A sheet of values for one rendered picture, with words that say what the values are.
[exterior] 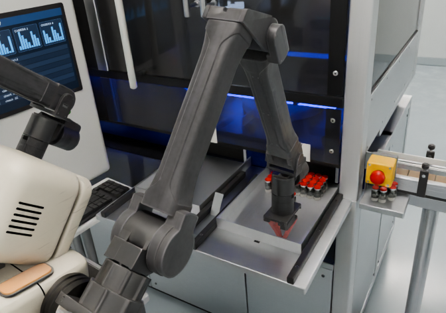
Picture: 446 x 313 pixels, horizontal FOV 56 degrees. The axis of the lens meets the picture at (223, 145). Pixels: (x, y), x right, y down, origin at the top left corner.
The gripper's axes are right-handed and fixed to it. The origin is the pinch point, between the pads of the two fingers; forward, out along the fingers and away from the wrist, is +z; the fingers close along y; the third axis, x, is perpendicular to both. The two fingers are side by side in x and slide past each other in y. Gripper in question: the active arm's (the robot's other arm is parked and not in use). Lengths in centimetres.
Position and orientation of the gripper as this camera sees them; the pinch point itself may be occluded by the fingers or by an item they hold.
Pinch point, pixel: (281, 239)
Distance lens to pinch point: 115.5
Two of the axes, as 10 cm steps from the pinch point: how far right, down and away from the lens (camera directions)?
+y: 5.2, -3.6, 7.8
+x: -8.5, -1.7, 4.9
